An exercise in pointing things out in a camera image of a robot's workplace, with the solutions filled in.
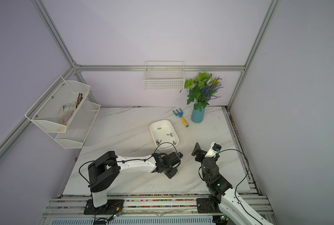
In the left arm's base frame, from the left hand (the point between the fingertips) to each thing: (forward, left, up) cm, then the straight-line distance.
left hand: (171, 171), depth 86 cm
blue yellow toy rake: (+47, -7, +1) cm, 48 cm away
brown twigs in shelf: (+31, +55, +32) cm, 70 cm away
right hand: (+9, -19, +14) cm, 25 cm away
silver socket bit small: (+20, +10, +1) cm, 23 cm away
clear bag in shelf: (+23, +60, +29) cm, 71 cm away
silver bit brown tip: (+33, +10, 0) cm, 35 cm away
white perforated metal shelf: (+21, +65, +31) cm, 75 cm away
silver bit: (+21, -2, 0) cm, 21 cm away
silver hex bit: (+28, +1, 0) cm, 28 cm away
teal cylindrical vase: (+41, -20, +5) cm, 46 cm away
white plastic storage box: (+31, +6, 0) cm, 31 cm away
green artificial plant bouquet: (+39, -19, +33) cm, 55 cm away
